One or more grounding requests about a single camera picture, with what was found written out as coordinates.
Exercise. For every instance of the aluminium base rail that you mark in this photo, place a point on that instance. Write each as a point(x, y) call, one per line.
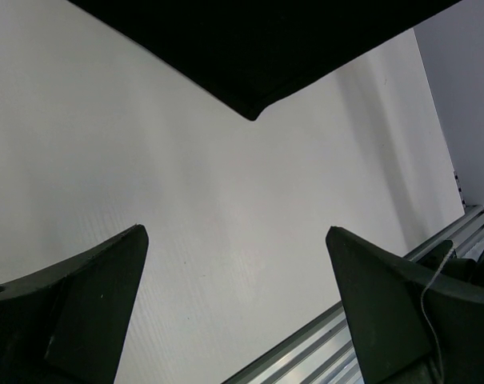
point(322, 351)

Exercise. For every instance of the black canvas bag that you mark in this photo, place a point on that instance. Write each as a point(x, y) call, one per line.
point(251, 54)

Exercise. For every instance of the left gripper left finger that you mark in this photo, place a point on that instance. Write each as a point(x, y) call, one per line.
point(67, 323)

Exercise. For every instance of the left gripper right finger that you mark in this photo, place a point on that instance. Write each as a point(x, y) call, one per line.
point(411, 322)

